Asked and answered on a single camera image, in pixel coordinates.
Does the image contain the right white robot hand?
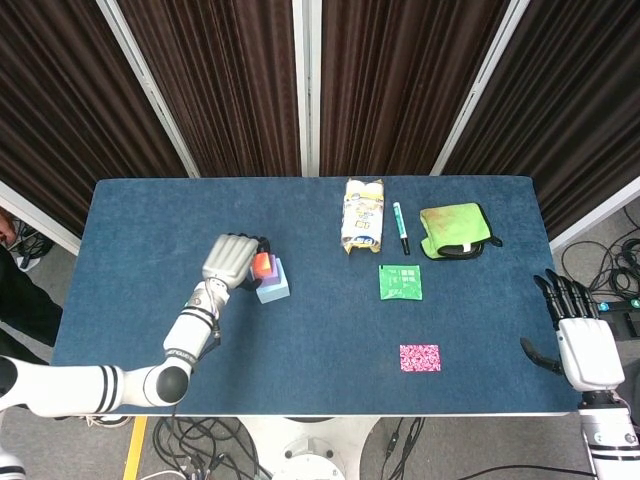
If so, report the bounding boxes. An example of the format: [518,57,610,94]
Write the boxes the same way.
[519,268,626,392]

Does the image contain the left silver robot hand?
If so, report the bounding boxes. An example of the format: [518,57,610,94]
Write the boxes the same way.
[201,231,272,293]

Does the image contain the small orange cube yellow face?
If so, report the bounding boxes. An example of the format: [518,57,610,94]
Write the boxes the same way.
[251,252,276,279]

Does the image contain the purple cube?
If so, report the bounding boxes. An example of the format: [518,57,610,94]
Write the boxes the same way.
[258,256,281,289]

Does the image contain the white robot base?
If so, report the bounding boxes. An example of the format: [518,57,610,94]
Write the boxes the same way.
[239,415,379,480]

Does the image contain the black power strip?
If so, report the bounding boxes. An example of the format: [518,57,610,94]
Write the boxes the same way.
[597,298,640,337]

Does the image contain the large light blue cube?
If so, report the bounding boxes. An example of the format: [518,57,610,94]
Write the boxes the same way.
[253,258,292,305]

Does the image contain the blue felt table cover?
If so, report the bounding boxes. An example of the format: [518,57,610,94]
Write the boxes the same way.
[49,175,586,418]

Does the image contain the clear yellow snack bag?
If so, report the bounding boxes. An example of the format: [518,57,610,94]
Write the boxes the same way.
[340,177,386,256]

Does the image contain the brown curtain partition panel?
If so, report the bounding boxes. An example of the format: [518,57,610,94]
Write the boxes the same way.
[319,0,511,177]
[444,0,640,241]
[0,0,189,239]
[117,0,301,177]

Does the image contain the pink white patterned card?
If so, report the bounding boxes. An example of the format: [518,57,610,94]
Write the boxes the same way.
[398,343,442,374]

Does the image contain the green sachet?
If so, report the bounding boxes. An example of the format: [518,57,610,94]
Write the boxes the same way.
[378,264,424,302]

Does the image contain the green marker pen black cap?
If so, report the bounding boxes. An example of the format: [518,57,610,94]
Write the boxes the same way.
[392,201,412,255]

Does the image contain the green cloth black trim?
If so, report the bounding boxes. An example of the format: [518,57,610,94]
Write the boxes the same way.
[419,202,504,261]

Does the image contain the person in dark clothes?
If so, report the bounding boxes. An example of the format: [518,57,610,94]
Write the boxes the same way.
[0,208,134,429]

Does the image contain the yellow floor tape strip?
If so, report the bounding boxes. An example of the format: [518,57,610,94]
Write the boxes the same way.
[122,416,149,480]

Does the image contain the black floor cable bundle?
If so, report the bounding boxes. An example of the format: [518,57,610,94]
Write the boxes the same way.
[559,207,640,301]
[149,417,274,480]

